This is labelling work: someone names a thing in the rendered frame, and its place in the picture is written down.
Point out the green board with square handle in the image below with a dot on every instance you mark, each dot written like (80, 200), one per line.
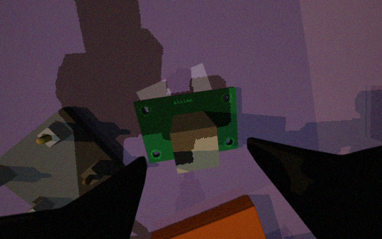
(190, 128)

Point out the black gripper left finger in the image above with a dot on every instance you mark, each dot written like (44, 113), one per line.
(105, 212)

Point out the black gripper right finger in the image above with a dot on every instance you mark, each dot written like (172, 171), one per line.
(328, 192)

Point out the grey base with gold-tipped posts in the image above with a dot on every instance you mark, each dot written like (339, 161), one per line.
(57, 162)

